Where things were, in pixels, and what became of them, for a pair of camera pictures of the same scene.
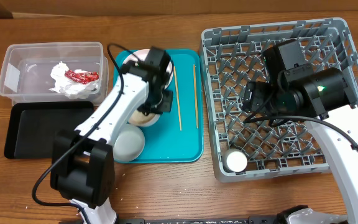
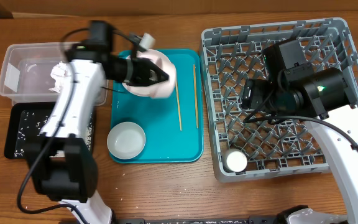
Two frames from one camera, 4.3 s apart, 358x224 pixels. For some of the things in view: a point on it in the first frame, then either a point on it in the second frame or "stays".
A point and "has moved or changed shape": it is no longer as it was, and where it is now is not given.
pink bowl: [138, 118] has moved or changed shape
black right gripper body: [261, 98] stays
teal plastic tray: [178, 137] stays
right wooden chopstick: [195, 96] stays
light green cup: [235, 160] stays
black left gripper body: [158, 101] to [130, 71]
